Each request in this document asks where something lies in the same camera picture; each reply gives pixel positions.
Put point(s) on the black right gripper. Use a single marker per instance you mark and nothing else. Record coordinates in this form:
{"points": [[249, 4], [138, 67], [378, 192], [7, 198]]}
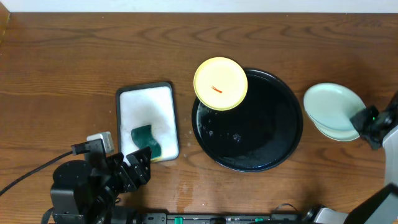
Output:
{"points": [[357, 120]]}

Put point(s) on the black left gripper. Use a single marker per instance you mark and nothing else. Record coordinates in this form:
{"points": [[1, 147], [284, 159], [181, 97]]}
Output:
{"points": [[123, 173]]}

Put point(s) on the green scrubbing sponge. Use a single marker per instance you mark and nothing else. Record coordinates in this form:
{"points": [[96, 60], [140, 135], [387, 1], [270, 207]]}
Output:
{"points": [[142, 137]]}

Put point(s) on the light green plate front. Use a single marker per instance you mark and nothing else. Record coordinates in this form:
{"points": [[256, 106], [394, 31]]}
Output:
{"points": [[336, 135]]}

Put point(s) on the light green plate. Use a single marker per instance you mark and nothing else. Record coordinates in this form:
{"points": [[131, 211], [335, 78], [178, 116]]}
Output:
{"points": [[336, 135], [332, 105]]}

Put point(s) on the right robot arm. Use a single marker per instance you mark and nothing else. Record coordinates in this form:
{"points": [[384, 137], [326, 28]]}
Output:
{"points": [[382, 206]]}

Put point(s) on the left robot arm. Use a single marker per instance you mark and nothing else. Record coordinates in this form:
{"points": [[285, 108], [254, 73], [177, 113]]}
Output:
{"points": [[84, 192]]}

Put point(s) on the black rectangular foam tray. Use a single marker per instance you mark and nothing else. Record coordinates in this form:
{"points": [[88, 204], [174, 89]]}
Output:
{"points": [[153, 104]]}

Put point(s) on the round black serving tray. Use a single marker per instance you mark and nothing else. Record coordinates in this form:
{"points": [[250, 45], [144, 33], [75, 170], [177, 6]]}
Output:
{"points": [[257, 135]]}

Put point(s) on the yellow plate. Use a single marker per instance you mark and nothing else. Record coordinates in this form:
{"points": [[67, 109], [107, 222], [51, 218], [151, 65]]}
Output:
{"points": [[220, 83]]}

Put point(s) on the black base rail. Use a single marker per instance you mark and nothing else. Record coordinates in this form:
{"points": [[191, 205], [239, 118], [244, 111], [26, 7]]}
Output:
{"points": [[319, 214]]}

